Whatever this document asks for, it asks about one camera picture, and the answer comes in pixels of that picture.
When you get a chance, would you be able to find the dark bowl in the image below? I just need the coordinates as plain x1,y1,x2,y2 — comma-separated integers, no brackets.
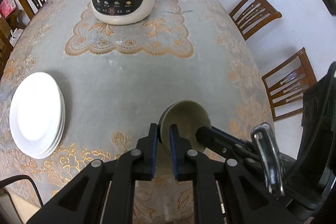
159,100,211,156

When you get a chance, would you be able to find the medium white plate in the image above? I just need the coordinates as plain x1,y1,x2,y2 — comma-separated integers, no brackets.
9,72,62,159

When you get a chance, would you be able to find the large white plate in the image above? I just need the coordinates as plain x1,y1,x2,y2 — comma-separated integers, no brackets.
42,89,66,159

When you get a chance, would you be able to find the metal clip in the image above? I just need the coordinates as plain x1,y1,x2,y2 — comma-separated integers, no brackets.
250,123,285,197

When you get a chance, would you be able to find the wooden chair near right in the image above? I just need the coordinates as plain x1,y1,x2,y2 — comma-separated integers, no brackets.
262,48,317,122

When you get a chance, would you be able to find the lace tablecloth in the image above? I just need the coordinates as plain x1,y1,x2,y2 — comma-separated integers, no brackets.
1,0,273,221

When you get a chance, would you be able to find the wooden chair far right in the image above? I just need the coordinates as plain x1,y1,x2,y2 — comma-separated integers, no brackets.
229,0,282,40

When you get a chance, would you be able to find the pink box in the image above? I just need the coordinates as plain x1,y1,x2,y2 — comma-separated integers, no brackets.
0,0,17,18

